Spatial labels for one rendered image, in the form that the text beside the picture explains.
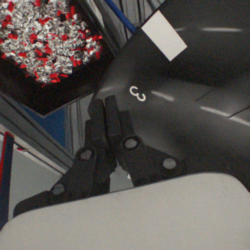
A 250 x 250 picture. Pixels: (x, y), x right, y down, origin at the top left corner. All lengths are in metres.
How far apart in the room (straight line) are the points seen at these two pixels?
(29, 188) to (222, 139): 1.15
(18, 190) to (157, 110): 1.17
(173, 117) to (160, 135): 0.03
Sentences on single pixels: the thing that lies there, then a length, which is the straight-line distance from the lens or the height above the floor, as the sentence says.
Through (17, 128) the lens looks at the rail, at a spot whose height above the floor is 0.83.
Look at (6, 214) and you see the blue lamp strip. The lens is 0.38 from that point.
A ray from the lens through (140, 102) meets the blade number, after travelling 0.17.
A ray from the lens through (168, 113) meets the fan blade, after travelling 0.17.
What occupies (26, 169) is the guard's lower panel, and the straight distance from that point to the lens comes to 1.29.
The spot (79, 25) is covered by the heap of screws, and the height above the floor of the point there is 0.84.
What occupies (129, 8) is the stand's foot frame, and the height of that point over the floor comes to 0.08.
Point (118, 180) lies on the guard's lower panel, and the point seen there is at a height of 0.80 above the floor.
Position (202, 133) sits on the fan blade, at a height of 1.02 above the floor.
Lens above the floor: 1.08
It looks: 31 degrees down
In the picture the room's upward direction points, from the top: 167 degrees clockwise
